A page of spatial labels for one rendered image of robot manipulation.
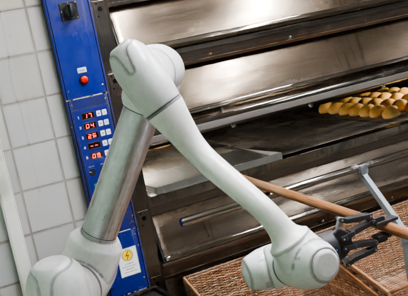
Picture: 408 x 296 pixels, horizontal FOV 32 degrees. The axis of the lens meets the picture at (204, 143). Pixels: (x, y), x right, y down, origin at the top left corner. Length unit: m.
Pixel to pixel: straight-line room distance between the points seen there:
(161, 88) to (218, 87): 1.09
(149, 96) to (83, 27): 0.92
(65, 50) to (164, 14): 0.41
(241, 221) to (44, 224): 0.77
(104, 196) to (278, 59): 1.21
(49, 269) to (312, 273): 0.65
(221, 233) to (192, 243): 0.12
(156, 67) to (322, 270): 0.59
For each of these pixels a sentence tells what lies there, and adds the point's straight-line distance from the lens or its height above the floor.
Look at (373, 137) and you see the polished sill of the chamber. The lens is 3.12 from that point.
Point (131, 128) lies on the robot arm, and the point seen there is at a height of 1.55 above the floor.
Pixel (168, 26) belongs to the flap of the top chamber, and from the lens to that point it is 2.65.
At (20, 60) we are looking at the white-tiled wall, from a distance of 2.50.
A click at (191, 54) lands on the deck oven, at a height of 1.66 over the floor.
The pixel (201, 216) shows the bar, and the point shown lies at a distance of 2.33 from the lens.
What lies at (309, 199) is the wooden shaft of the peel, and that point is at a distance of 2.19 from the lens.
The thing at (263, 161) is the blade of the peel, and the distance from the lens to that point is 2.84.
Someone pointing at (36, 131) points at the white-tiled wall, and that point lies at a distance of 2.52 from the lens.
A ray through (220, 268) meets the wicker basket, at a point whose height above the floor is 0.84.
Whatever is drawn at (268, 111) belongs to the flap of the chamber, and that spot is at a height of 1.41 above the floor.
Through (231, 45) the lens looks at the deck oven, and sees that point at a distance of 2.76.
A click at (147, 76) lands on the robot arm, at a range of 1.64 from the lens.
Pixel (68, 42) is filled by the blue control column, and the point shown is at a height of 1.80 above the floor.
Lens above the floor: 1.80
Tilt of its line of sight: 10 degrees down
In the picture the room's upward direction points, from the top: 11 degrees counter-clockwise
